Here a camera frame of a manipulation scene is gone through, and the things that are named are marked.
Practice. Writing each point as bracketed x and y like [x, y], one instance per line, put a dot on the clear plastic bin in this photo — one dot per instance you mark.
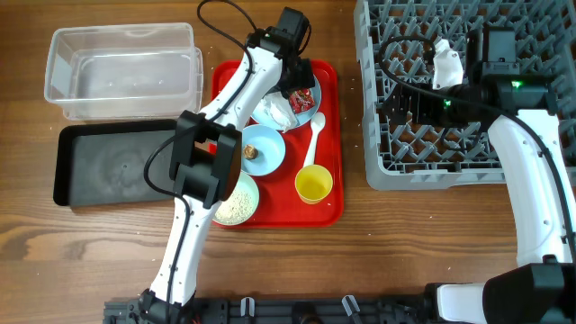
[124, 72]

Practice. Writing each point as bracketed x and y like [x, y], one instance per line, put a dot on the white plastic spoon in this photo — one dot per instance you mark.
[317, 124]

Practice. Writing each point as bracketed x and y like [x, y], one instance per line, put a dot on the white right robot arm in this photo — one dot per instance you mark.
[520, 115]

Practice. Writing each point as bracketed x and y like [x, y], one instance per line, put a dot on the light blue bowl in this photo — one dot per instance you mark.
[269, 147]

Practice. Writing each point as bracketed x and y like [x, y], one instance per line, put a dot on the light blue plate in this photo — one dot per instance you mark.
[260, 116]

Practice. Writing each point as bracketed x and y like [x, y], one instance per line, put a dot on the yellow plastic cup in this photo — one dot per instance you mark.
[313, 183]

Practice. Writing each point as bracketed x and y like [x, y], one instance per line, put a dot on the red snack wrapper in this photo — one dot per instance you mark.
[301, 100]

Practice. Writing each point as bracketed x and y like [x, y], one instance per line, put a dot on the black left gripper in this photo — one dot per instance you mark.
[303, 76]

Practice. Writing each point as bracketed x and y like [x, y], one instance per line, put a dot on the brown food scrap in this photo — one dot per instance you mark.
[250, 152]

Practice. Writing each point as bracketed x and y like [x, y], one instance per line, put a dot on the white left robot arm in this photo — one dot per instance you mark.
[206, 158]

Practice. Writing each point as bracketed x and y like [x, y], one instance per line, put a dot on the black waste tray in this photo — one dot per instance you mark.
[103, 163]

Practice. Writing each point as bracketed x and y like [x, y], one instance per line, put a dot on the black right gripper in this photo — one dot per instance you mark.
[401, 94]

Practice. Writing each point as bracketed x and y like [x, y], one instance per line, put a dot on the white napkin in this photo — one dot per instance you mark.
[274, 111]

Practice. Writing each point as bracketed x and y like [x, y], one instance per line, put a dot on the green bowl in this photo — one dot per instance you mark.
[246, 182]

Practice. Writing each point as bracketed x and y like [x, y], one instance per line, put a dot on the white rice pile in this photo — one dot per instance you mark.
[238, 208]

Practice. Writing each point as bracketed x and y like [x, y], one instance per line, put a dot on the grey dishwasher rack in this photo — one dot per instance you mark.
[409, 156]

